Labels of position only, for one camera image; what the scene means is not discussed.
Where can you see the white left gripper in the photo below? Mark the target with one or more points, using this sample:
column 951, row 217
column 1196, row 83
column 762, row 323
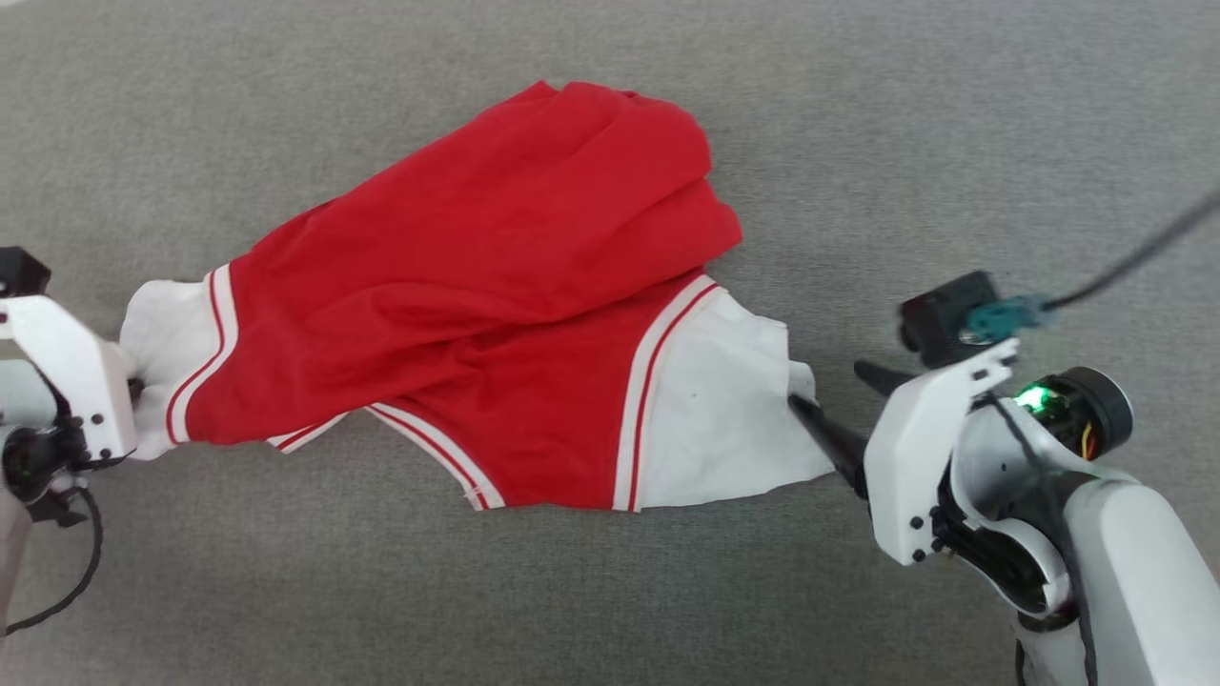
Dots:
column 95, row 391

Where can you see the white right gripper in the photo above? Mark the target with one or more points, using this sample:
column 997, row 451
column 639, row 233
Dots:
column 905, row 457

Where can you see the red and white jersey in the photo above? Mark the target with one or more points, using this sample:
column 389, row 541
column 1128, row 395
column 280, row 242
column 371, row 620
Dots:
column 496, row 286

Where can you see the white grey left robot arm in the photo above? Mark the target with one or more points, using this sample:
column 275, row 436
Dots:
column 24, row 400

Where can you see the grey fabric sofa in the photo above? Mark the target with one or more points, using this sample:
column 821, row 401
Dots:
column 610, row 600

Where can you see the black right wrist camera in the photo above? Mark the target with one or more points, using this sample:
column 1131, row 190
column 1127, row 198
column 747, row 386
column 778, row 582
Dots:
column 939, row 319

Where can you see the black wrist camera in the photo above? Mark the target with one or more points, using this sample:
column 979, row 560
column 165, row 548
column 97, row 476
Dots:
column 19, row 272
column 939, row 319

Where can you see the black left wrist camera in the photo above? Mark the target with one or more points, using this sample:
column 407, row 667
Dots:
column 19, row 272

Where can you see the teal right camera connector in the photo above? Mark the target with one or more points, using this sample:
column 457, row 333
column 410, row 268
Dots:
column 1001, row 319

